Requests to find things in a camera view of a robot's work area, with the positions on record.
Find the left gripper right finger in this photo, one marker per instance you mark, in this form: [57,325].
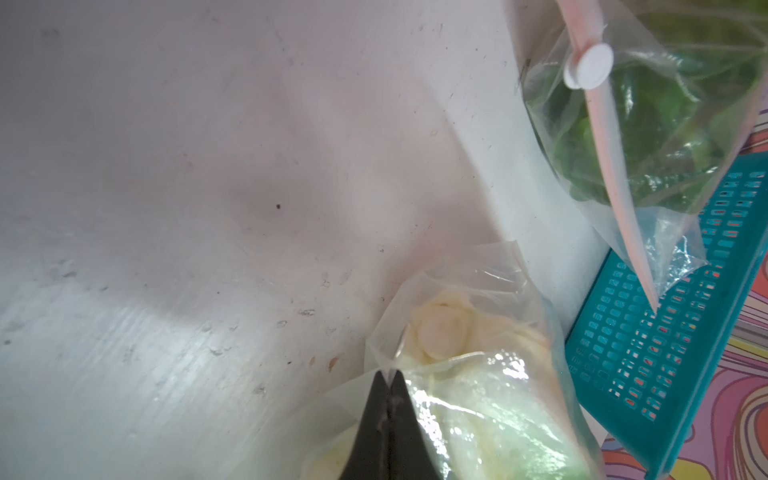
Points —
[408,456]

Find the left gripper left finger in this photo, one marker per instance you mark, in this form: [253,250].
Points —
[369,457]

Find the chinese cabbage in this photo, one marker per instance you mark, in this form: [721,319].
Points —
[487,395]
[328,461]

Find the clear zip-top bag blue seal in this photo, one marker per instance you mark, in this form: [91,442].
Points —
[496,278]

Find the small clear bag pink seal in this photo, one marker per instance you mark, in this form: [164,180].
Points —
[661,246]

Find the small green cabbage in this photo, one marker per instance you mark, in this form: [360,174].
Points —
[685,79]

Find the teal plastic basket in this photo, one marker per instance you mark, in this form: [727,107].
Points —
[642,373]

